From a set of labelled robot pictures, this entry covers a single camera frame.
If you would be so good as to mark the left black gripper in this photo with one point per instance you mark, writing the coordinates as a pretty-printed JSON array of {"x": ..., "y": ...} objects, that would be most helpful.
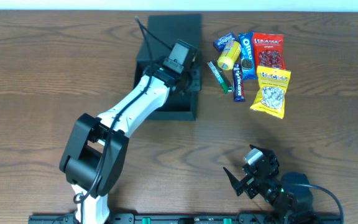
[{"x": 194, "y": 78}]

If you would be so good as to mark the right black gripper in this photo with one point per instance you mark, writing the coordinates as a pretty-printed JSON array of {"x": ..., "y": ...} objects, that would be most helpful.
[{"x": 248, "y": 178}]

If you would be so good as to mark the black cardboard box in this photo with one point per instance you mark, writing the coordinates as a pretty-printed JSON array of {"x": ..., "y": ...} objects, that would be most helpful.
[{"x": 172, "y": 43}]

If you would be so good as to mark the blue Oreo cookie pack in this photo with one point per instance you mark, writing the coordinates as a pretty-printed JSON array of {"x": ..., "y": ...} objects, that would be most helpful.
[{"x": 247, "y": 56}]

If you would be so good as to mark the yellow Hacks candy bag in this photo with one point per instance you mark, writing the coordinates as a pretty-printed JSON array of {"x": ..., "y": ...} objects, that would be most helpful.
[{"x": 273, "y": 85}]

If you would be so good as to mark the red dried fruit bag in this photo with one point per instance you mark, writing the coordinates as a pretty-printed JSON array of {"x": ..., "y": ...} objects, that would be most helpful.
[{"x": 268, "y": 50}]

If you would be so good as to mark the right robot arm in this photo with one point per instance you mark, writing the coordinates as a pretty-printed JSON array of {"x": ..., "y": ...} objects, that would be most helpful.
[{"x": 290, "y": 203}]

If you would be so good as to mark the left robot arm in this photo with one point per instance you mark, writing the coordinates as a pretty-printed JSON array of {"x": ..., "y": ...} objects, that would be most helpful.
[{"x": 94, "y": 155}]

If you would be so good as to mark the green gum pack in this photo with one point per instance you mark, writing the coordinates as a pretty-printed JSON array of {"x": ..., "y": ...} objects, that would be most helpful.
[{"x": 220, "y": 76}]

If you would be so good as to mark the blue Eclipse mint pack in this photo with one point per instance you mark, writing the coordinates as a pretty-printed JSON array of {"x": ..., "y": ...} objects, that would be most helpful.
[{"x": 221, "y": 42}]

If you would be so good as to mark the purple Dairy Milk bar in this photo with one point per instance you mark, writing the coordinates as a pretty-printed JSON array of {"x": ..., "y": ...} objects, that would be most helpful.
[{"x": 237, "y": 83}]

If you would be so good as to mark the yellow Mentos candy roll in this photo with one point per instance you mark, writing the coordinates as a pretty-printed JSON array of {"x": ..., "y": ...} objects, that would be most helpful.
[{"x": 229, "y": 55}]

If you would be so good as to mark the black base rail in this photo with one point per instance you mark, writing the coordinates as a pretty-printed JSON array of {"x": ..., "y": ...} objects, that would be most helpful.
[{"x": 128, "y": 218}]

